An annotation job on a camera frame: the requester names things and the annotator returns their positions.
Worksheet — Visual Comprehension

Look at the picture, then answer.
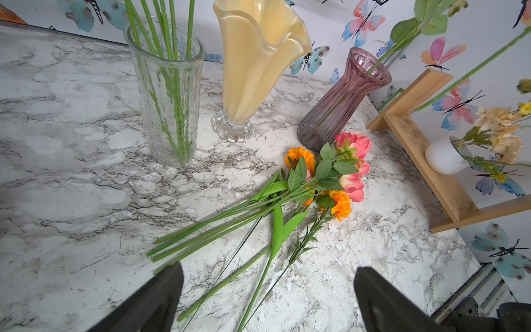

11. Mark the metal base rail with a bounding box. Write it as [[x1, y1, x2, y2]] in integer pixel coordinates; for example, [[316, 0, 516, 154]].
[[431, 263, 517, 326]]

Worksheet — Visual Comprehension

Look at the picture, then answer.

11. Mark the small orange marigold flower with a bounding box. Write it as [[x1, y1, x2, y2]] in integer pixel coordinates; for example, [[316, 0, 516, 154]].
[[284, 147, 316, 175]]

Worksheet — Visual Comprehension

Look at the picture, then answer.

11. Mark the orange flower front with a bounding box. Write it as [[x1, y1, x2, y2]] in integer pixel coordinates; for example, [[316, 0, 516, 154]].
[[329, 190, 352, 221]]

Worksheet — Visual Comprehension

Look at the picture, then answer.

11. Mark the wooden corner shelf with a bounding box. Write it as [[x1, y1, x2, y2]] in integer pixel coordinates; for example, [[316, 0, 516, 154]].
[[366, 69, 530, 233]]

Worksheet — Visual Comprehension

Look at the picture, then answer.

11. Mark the sunflower bouquet in white vase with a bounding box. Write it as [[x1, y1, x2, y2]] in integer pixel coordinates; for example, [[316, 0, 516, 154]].
[[425, 79, 530, 183]]

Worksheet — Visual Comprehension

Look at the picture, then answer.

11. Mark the yellow ruffled vase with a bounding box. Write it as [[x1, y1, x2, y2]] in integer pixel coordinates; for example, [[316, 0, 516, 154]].
[[212, 0, 311, 142]]

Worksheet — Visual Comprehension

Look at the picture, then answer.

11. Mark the pile of green flower stems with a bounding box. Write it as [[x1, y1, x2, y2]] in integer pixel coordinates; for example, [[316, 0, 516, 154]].
[[147, 139, 359, 331]]

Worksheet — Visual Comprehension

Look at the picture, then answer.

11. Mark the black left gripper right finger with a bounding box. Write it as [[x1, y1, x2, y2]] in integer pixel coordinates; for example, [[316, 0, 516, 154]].
[[353, 266, 447, 331]]

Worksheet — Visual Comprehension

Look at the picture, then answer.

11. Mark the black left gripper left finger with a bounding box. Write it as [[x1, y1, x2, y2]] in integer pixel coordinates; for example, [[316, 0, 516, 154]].
[[90, 262, 184, 331]]

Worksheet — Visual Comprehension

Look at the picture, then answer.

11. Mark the clear glass vase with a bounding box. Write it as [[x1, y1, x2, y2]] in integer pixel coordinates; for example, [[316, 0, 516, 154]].
[[124, 17, 206, 167]]

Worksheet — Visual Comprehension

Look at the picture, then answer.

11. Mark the pink artificial rose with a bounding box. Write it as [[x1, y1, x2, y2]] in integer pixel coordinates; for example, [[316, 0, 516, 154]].
[[335, 131, 372, 177]]

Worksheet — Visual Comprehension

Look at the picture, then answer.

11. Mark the purple ribbed glass vase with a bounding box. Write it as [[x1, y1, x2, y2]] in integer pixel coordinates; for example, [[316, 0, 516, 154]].
[[297, 47, 391, 152]]

